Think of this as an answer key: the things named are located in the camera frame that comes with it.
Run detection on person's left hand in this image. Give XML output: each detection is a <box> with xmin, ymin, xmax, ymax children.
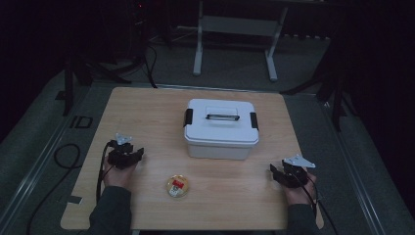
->
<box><xmin>103</xmin><ymin>159</ymin><xmax>139</xmax><ymax>193</ymax></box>

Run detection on white box lid black latches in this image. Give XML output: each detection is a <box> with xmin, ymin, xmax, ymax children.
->
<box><xmin>182</xmin><ymin>98</ymin><xmax>260</xmax><ymax>146</ymax></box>

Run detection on black cable on floor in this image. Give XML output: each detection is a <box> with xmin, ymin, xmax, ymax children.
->
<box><xmin>24</xmin><ymin>142</ymin><xmax>83</xmax><ymax>235</ymax></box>

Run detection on black tripod stand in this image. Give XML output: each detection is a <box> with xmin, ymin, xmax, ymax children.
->
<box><xmin>54</xmin><ymin>48</ymin><xmax>133</xmax><ymax>118</ymax></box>
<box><xmin>279</xmin><ymin>62</ymin><xmax>358</xmax><ymax>133</ymax></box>

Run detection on hand-held gripper cable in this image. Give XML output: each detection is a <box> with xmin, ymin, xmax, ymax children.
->
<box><xmin>292</xmin><ymin>171</ymin><xmax>340</xmax><ymax>235</ymax></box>
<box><xmin>95</xmin><ymin>140</ymin><xmax>117</xmax><ymax>203</ymax></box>

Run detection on white metal stand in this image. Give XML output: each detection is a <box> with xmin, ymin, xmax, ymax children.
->
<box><xmin>192</xmin><ymin>0</ymin><xmax>290</xmax><ymax>83</ymax></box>

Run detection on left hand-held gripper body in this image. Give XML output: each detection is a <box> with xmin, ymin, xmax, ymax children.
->
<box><xmin>106</xmin><ymin>132</ymin><xmax>141</xmax><ymax>171</ymax></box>

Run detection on person's right hand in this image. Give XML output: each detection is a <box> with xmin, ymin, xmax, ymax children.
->
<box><xmin>282</xmin><ymin>171</ymin><xmax>319</xmax><ymax>208</ymax></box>

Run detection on black hanging cable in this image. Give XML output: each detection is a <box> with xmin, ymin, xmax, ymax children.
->
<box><xmin>142</xmin><ymin>41</ymin><xmax>159</xmax><ymax>89</ymax></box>

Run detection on left hand-held gripper cable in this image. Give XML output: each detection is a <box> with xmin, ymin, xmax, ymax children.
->
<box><xmin>95</xmin><ymin>140</ymin><xmax>117</xmax><ymax>203</ymax></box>

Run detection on right hand-held gripper cable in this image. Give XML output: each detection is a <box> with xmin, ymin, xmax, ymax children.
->
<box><xmin>292</xmin><ymin>171</ymin><xmax>340</xmax><ymax>235</ymax></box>

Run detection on white plastic storage box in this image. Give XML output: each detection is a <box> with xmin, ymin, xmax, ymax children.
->
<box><xmin>184</xmin><ymin>138</ymin><xmax>259</xmax><ymax>162</ymax></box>

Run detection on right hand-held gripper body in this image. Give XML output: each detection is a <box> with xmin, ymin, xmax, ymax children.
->
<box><xmin>277</xmin><ymin>154</ymin><xmax>317</xmax><ymax>190</ymax></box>

